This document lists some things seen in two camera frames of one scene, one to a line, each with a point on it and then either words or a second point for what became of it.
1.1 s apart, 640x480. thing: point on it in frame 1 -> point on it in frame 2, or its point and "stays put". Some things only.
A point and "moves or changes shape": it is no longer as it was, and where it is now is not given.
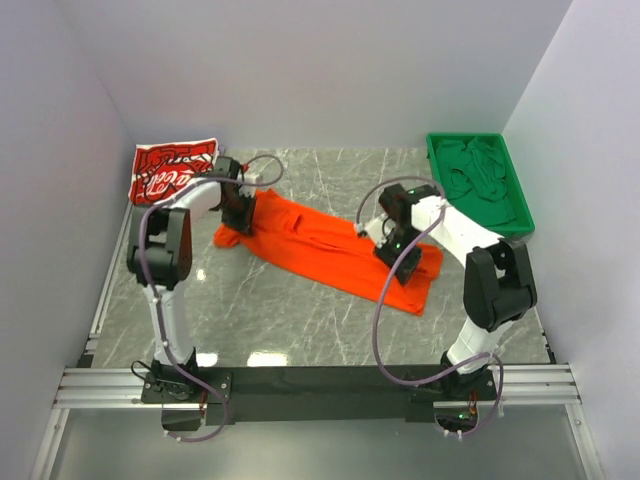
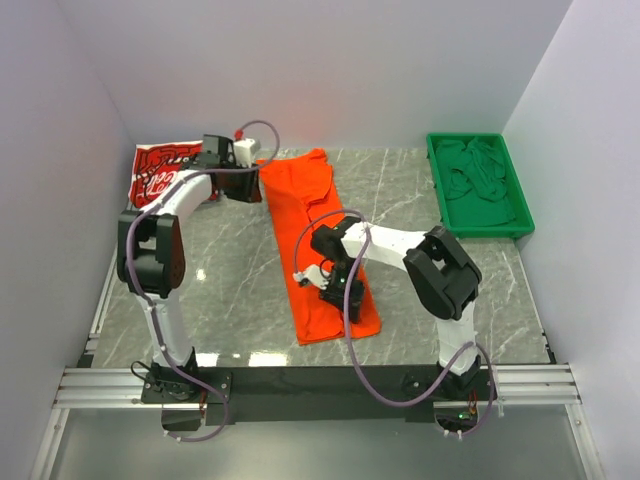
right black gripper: [404, 265] -> [345, 296]
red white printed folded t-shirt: [160, 168] stays put
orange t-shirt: [321, 243] moves or changes shape
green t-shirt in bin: [473, 174] stays put
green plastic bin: [477, 177] stays put
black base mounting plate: [312, 394] stays put
